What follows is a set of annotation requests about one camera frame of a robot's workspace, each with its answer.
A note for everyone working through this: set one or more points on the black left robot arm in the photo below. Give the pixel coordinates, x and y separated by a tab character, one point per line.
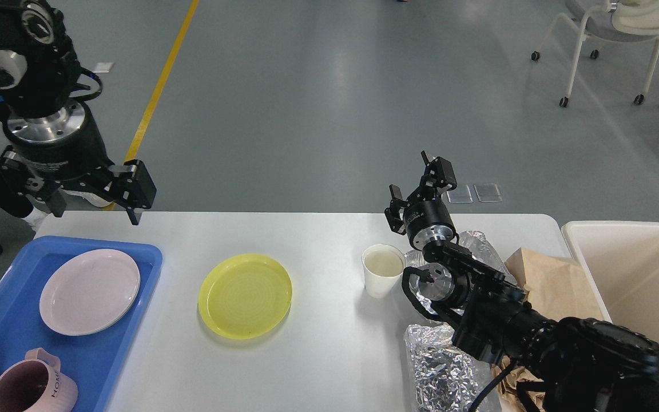
39	67

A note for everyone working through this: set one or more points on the clear floor plate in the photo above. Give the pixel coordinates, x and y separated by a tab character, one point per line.
461	195
488	193

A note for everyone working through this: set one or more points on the white paper cup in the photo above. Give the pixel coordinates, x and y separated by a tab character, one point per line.
382	267

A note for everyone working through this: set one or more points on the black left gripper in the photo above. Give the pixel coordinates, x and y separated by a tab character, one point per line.
66	150

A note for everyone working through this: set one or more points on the pink plate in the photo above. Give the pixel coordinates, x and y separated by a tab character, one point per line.
90	292

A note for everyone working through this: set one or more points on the pink mug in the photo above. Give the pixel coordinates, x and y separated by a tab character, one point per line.
37	383

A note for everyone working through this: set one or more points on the yellow plate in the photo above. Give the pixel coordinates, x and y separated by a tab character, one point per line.
245	296

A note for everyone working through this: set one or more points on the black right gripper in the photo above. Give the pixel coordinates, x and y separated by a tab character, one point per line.
425	218

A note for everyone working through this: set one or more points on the brown paper bag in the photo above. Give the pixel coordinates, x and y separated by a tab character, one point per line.
556	287

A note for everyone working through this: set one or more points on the clear floor plate right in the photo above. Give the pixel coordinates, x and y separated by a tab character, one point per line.
488	193

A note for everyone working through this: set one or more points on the crumpled foil front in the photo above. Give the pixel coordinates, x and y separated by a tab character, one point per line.
442	377

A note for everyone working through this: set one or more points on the white office chair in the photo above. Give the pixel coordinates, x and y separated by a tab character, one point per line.
609	21

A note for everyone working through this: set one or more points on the white plastic bin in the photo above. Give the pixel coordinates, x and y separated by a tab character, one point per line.
622	257

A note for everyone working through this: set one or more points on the crumpled foil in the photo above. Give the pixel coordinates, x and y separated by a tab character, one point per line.
481	249
442	377

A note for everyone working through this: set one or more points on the crumpled foil back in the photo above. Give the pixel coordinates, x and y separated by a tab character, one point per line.
481	249

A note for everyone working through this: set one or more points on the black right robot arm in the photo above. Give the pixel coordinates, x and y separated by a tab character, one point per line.
579	364

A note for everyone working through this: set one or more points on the clear floor plate left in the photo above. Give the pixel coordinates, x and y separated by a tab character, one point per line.
461	195

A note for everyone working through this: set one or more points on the blue plastic tray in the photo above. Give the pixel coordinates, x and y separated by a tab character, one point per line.
93	361

